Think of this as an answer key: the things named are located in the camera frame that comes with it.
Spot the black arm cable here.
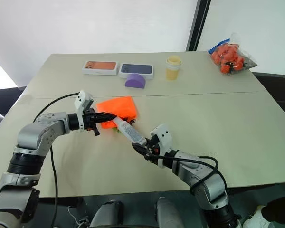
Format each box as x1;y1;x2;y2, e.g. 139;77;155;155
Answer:
32;92;81;228
149;153;229;196

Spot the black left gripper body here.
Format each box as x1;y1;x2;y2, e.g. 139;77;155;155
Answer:
83;107;101;137

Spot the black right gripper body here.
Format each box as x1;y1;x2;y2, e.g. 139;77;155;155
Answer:
144;136;161;165

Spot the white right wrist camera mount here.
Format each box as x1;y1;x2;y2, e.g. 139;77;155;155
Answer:
150;123;174;167

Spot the orange pouch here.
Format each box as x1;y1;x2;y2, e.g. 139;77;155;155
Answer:
95;95;139;130

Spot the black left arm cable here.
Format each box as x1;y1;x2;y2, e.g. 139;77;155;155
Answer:
32;92;81;228

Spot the white tube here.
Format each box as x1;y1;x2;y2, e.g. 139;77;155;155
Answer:
112;117;148;146

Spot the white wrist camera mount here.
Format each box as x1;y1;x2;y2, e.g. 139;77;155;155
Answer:
150;123;174;167
74;90;95;133

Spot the clear bag of orange items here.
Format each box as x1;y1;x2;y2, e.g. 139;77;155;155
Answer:
207;32;259;76

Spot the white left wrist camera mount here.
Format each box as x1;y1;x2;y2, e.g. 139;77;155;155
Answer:
74;90;95;133

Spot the black pouch drawstring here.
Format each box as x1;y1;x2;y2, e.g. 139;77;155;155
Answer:
122;117;137;126

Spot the purple half-round block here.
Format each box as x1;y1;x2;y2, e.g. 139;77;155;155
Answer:
124;73;146;90

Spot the grey rounded robot leg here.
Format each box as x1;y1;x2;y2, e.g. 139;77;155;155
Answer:
153;196;185;228
88;200;124;228

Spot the dark blue phone box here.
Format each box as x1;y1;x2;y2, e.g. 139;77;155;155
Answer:
118;63;156;79

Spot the orange phone box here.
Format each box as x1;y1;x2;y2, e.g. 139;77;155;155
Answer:
82;60;118;76

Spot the white cable on floor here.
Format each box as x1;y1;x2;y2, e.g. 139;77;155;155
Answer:
67;206;89;227

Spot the black window frame post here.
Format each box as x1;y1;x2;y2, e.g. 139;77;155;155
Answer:
185;0;212;52

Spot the dark trouser leg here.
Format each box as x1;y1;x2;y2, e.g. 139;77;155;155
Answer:
260;195;285;224

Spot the white shoe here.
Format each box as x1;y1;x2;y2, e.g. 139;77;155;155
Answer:
241;204;277;228

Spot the yellow cup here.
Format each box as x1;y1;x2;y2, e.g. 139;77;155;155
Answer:
165;56;182;82

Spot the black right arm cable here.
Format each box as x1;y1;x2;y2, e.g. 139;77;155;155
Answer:
149;153;229;196

